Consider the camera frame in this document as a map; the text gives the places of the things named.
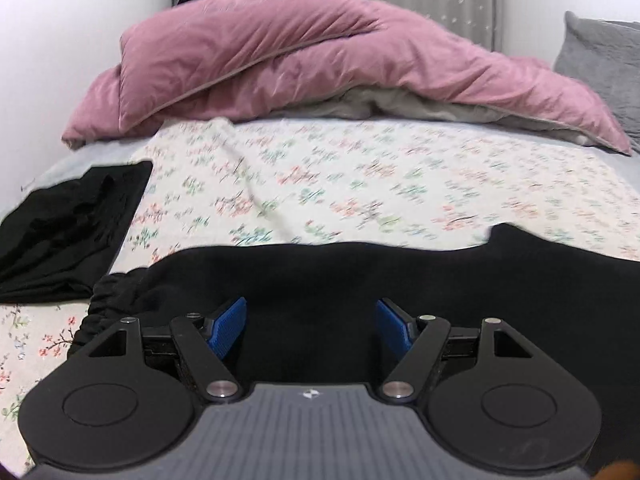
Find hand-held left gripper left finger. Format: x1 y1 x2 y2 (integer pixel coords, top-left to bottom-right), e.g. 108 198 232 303
87 296 248 403

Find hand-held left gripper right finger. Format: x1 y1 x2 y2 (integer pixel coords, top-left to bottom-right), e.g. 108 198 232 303
376 298 533 405

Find black pants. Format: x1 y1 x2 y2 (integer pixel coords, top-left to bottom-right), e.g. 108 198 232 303
67 222 640 466

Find floral bed sheet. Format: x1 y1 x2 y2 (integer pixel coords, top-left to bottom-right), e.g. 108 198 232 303
0 117 640 421

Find folded black clothes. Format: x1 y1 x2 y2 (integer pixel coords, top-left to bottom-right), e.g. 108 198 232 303
0 160 153 305

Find pink duvet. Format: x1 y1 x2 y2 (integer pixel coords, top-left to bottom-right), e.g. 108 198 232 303
61 0 633 156

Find grey quilted pillow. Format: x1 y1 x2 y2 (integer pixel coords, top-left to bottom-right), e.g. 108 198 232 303
552 10 640 153

